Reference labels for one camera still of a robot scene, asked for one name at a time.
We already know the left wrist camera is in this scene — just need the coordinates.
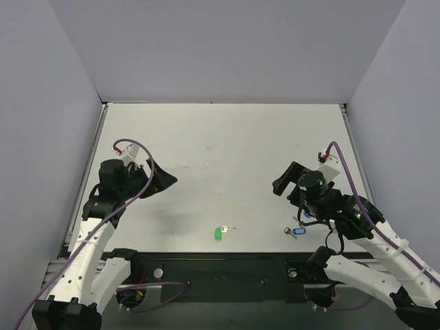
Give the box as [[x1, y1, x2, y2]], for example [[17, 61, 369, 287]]
[[120, 144, 140, 166]]

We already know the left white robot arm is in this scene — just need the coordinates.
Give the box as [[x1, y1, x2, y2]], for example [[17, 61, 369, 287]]
[[32, 155, 178, 329]]

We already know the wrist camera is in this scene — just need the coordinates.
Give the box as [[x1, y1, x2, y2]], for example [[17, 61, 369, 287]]
[[120, 144, 140, 166], [317, 152, 341, 182]]

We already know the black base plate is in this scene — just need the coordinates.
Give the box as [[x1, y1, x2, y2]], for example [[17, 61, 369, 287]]
[[126, 252, 337, 303]]

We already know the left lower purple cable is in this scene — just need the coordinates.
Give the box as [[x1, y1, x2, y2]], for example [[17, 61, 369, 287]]
[[118, 281, 192, 313]]

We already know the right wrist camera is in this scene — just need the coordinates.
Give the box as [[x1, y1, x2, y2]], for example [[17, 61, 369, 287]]
[[317, 152, 341, 182]]

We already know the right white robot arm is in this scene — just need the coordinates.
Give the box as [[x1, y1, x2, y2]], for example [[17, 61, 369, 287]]
[[272, 156, 439, 329]]

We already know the green key tag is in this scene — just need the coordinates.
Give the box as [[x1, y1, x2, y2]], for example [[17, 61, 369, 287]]
[[214, 228, 223, 241]]

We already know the silver key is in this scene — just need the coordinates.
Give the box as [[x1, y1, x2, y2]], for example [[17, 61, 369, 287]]
[[284, 228, 298, 240], [220, 225, 236, 233]]

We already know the silver key on blue tag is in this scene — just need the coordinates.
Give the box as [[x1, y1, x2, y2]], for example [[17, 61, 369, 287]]
[[284, 228, 298, 240]]

